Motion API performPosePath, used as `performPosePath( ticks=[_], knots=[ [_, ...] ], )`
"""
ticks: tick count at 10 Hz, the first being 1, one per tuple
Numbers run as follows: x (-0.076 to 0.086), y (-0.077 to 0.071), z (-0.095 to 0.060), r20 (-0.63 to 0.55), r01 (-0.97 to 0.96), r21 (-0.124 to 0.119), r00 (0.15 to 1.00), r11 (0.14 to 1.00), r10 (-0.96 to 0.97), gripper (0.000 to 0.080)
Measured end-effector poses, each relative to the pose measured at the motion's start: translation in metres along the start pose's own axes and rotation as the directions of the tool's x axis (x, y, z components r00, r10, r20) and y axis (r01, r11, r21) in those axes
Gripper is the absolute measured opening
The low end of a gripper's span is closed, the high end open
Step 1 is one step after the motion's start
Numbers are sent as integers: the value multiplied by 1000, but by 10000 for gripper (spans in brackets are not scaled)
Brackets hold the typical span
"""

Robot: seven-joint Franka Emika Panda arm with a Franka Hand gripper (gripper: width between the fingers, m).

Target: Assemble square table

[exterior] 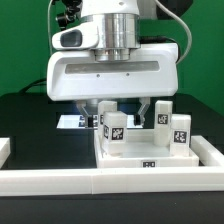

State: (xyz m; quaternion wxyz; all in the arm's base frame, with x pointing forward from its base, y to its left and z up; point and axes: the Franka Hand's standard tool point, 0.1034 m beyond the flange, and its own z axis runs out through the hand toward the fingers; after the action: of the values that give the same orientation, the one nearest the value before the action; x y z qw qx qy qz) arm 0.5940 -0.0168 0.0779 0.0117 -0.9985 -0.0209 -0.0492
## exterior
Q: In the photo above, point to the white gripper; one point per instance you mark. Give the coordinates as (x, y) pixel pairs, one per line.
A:
(150, 72)

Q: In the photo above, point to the white square tabletop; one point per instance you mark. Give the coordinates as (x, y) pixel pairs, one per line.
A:
(140, 152)

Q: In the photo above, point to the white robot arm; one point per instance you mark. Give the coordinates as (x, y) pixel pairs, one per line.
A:
(100, 55)

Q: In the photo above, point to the white marker tag sheet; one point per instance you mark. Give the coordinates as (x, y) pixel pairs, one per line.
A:
(71, 122)

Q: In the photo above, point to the white U-shaped obstacle fence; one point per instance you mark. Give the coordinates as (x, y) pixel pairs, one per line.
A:
(104, 181)

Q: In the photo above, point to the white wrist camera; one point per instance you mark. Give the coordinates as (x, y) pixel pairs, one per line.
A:
(84, 36)

